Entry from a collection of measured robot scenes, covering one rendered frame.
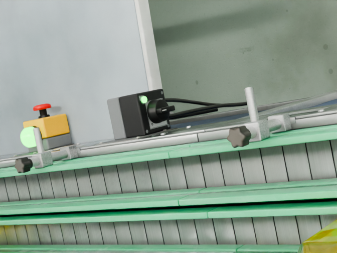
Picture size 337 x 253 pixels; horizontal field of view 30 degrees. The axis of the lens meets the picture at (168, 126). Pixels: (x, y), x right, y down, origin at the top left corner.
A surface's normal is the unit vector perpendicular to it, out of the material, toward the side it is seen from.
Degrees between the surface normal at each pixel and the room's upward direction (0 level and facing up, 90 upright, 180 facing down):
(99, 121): 0
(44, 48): 0
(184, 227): 0
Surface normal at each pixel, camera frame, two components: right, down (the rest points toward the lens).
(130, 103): -0.61, 0.17
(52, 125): 0.76, -0.12
